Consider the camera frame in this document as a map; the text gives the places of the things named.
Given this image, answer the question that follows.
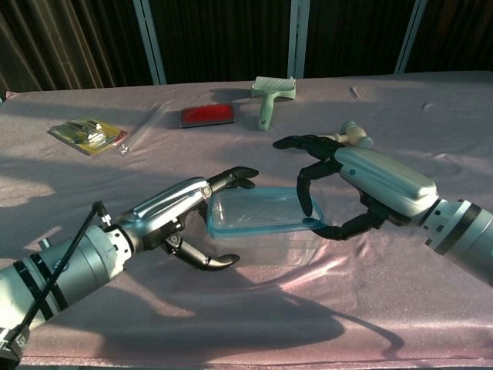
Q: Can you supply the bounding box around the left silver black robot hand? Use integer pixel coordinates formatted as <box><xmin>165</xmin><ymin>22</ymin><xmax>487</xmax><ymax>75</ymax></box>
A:
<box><xmin>115</xmin><ymin>166</ymin><xmax>261</xmax><ymax>273</ymax></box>

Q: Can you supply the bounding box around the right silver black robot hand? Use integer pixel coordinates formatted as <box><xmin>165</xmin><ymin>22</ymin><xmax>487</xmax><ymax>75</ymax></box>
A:
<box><xmin>272</xmin><ymin>134</ymin><xmax>440</xmax><ymax>242</ymax></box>

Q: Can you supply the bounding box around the clear blue-rimmed container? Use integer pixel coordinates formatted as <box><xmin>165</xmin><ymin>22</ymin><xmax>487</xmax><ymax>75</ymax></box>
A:
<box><xmin>206</xmin><ymin>187</ymin><xmax>328</xmax><ymax>234</ymax></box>

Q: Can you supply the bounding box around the clear blue-tinted plastic container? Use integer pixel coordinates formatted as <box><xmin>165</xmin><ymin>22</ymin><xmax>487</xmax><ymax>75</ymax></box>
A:
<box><xmin>210</xmin><ymin>227</ymin><xmax>324</xmax><ymax>267</ymax></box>

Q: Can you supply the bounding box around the small wooden mallet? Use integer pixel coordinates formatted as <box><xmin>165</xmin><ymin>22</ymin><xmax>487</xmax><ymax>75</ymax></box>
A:
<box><xmin>326</xmin><ymin>120</ymin><xmax>374</xmax><ymax>150</ymax></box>

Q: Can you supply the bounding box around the clear glass tube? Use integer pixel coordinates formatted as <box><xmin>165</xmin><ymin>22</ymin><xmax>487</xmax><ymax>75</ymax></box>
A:
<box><xmin>118</xmin><ymin>104</ymin><xmax>167</xmax><ymax>157</ymax></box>

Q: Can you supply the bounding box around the red ink pad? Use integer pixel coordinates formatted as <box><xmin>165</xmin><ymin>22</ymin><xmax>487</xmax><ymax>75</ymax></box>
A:
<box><xmin>179</xmin><ymin>103</ymin><xmax>236</xmax><ymax>130</ymax></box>

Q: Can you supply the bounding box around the yellow blister pack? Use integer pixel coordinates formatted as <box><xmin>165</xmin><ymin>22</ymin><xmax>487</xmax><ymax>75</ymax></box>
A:
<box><xmin>47</xmin><ymin>116</ymin><xmax>129</xmax><ymax>156</ymax></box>

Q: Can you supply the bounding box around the mint green roller tool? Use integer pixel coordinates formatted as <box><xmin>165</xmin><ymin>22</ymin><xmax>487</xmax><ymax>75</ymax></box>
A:
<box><xmin>250</xmin><ymin>76</ymin><xmax>298</xmax><ymax>133</ymax></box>

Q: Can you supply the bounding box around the pink tablecloth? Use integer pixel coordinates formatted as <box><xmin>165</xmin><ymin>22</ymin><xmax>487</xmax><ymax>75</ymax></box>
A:
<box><xmin>0</xmin><ymin>70</ymin><xmax>493</xmax><ymax>367</ymax></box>

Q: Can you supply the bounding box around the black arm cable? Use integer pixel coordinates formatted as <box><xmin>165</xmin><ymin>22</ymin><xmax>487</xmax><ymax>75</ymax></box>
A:
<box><xmin>11</xmin><ymin>200</ymin><xmax>111</xmax><ymax>370</ymax></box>

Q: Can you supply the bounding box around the light grey metal frame post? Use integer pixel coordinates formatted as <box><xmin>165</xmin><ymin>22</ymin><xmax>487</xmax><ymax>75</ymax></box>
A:
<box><xmin>132</xmin><ymin>0</ymin><xmax>167</xmax><ymax>86</ymax></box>
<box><xmin>287</xmin><ymin>0</ymin><xmax>310</xmax><ymax>79</ymax></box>
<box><xmin>393</xmin><ymin>0</ymin><xmax>428</xmax><ymax>75</ymax></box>

